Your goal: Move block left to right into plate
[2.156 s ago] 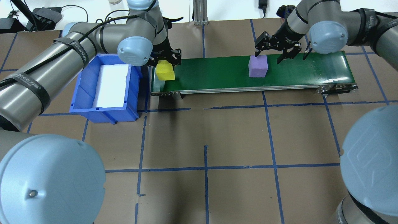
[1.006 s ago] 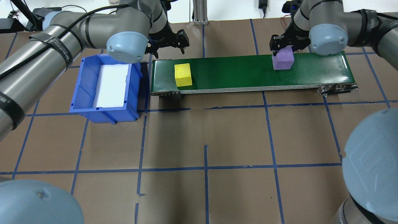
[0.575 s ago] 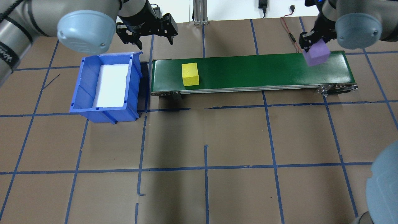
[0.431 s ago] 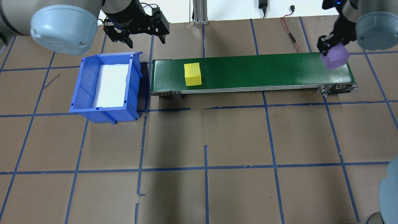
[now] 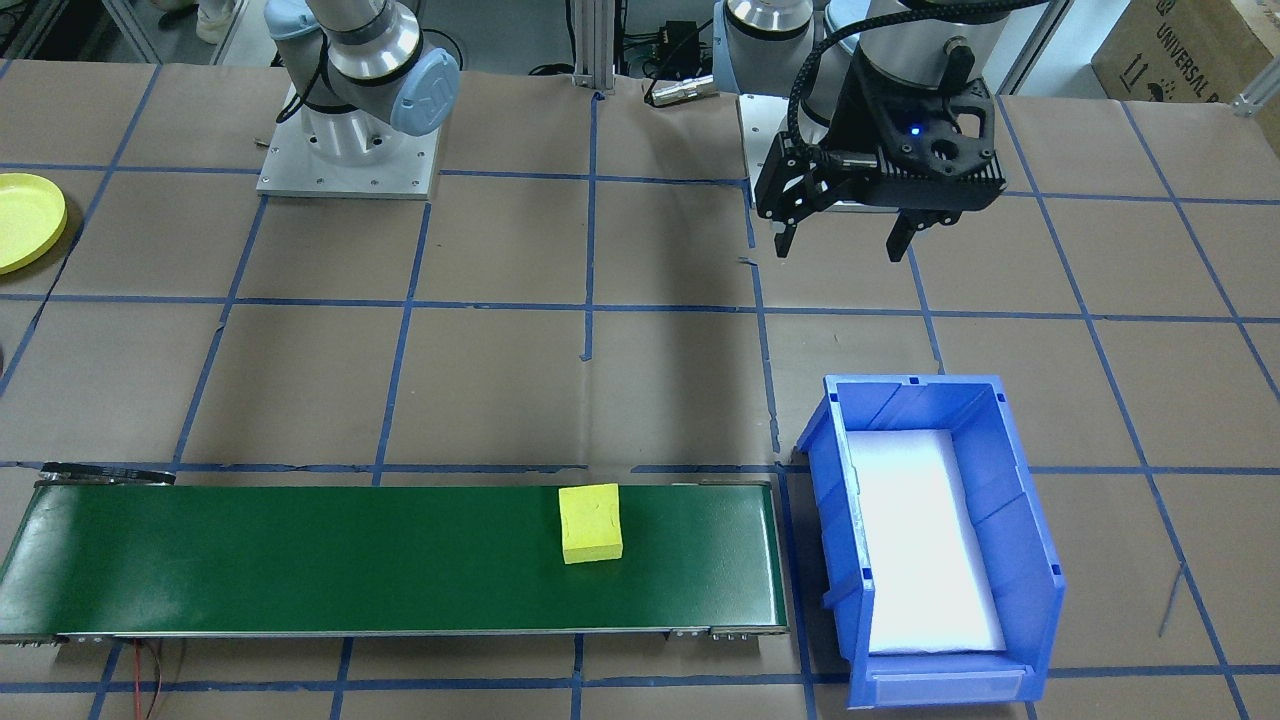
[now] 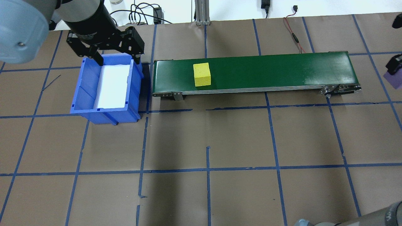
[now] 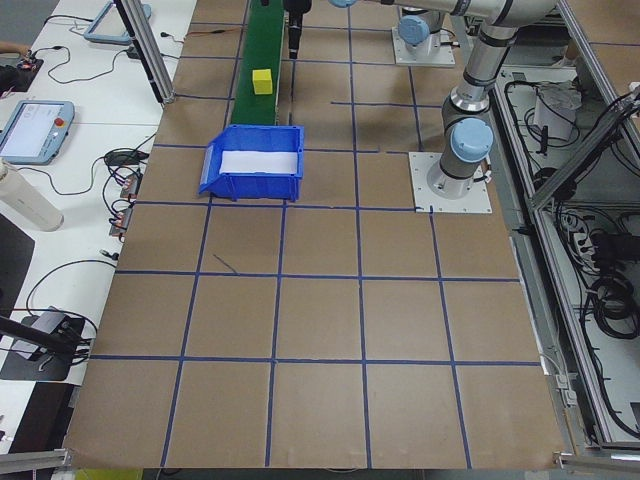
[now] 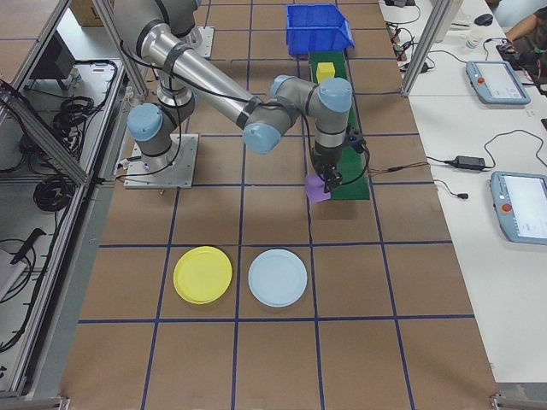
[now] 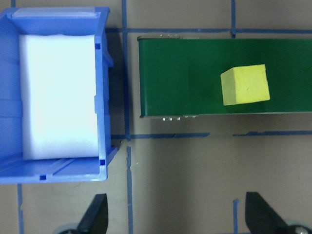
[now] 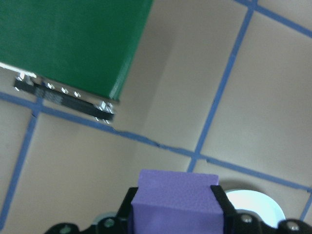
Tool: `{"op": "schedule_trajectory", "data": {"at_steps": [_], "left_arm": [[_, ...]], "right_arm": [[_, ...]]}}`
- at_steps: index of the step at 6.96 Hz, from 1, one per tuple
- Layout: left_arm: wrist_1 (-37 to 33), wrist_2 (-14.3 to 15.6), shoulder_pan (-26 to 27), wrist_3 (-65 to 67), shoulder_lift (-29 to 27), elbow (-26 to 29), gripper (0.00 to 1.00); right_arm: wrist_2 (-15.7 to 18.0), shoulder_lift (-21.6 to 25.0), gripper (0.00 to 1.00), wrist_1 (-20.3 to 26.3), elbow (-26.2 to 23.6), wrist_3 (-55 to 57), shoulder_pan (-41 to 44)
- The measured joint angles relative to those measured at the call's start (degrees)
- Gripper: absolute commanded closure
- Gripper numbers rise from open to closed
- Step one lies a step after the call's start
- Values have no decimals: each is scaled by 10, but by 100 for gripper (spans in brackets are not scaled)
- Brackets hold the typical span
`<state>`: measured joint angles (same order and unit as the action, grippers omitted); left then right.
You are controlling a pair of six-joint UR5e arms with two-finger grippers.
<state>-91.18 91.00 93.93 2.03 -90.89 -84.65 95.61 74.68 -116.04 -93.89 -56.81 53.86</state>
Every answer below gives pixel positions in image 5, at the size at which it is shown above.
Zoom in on yellow foam block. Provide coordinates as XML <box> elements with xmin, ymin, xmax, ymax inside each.
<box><xmin>557</xmin><ymin>483</ymin><xmax>624</xmax><ymax>566</ymax></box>

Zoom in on yellow round plate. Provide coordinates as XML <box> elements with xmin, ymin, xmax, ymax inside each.
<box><xmin>0</xmin><ymin>173</ymin><xmax>69</xmax><ymax>276</ymax></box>

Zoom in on black power brick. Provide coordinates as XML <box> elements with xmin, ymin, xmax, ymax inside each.
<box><xmin>655</xmin><ymin>20</ymin><xmax>701</xmax><ymax>63</ymax></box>

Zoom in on white foam pad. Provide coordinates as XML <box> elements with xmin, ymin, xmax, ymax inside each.
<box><xmin>845</xmin><ymin>428</ymin><xmax>1009</xmax><ymax>656</ymax></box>

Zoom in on brown cardboard box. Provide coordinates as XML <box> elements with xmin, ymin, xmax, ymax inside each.
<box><xmin>1090</xmin><ymin>0</ymin><xmax>1280</xmax><ymax>106</ymax></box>

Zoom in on blue plastic storage bin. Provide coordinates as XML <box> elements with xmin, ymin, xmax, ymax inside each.
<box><xmin>797</xmin><ymin>374</ymin><xmax>1068</xmax><ymax>711</ymax></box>

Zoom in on green conveyor belt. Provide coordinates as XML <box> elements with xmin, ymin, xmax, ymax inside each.
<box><xmin>0</xmin><ymin>462</ymin><xmax>791</xmax><ymax>646</ymax></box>

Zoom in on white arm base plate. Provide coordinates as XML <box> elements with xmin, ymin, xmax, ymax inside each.
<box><xmin>738</xmin><ymin>93</ymin><xmax>906</xmax><ymax>213</ymax></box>
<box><xmin>256</xmin><ymin>78</ymin><xmax>448</xmax><ymax>201</ymax></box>

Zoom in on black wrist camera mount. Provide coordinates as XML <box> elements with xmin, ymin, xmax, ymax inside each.
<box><xmin>845</xmin><ymin>45</ymin><xmax>1006</xmax><ymax>216</ymax></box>

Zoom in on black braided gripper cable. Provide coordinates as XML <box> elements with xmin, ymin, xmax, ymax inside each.
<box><xmin>788</xmin><ymin>0</ymin><xmax>1051</xmax><ymax>176</ymax></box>

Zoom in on silver cable connector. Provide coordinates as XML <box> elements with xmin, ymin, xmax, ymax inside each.
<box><xmin>645</xmin><ymin>78</ymin><xmax>719</xmax><ymax>107</ymax></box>

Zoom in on red black conveyor wires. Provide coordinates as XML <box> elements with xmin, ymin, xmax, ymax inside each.
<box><xmin>128</xmin><ymin>640</ymin><xmax>167</xmax><ymax>720</ymax></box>

